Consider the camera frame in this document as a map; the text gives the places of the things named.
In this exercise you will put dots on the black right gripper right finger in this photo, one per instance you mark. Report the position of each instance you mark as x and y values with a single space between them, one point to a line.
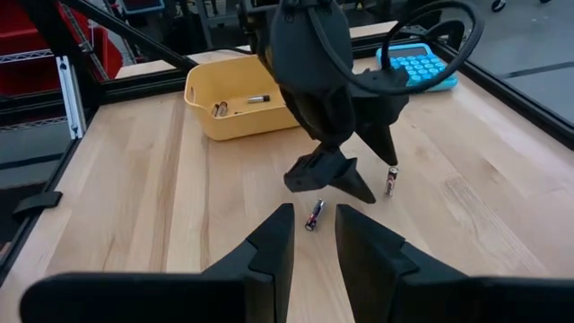
381 278

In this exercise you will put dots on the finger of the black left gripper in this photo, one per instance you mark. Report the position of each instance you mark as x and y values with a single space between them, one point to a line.
379 130
323 172

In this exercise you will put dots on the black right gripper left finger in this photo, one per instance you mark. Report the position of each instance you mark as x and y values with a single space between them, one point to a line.
264 278

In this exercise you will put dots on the cylindrical battery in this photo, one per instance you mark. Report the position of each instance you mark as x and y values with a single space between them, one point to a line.
259 98
315 214
215 110
391 180
223 109

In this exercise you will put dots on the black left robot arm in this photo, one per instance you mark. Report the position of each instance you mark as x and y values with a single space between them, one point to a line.
253 27

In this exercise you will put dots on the light blue calculator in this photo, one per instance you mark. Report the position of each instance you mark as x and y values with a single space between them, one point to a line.
421 67

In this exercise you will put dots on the yellow plastic bin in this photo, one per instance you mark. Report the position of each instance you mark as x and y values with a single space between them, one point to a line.
242 125

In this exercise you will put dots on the black caster wheel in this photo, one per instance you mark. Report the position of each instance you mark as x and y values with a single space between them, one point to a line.
498 4

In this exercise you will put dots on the blue screen monitor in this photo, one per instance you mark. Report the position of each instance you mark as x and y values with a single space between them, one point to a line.
143 4

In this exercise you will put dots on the red storage bin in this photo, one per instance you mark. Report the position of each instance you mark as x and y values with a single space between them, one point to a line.
110 54
18 27

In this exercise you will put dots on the black aluminium table frame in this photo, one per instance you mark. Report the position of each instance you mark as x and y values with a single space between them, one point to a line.
143 83

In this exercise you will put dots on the black frame clamp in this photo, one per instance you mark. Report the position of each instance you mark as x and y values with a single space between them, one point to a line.
38 204

